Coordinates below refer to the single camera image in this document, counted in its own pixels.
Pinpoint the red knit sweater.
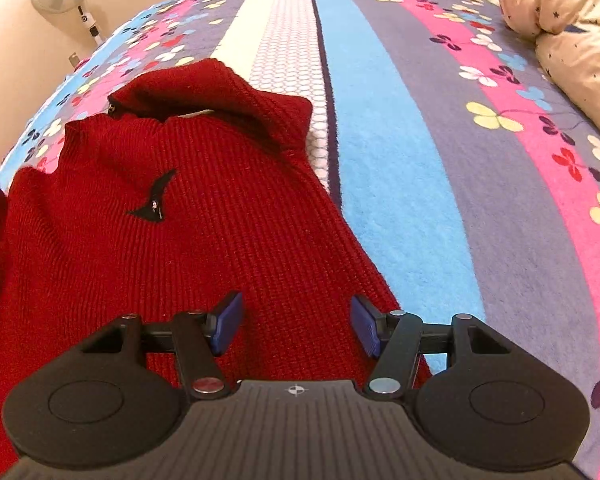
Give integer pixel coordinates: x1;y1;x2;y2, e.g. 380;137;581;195
0;57;433;466

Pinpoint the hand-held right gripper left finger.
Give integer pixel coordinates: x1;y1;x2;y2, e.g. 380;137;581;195
78;290;244;403

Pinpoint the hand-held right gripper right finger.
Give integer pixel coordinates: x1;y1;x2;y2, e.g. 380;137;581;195
349;294;519;395

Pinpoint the beige star-print quilt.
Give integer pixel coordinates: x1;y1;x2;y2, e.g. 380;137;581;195
495;0;600;150

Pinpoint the floral striped blanket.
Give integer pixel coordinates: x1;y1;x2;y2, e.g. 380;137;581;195
0;0;600;480

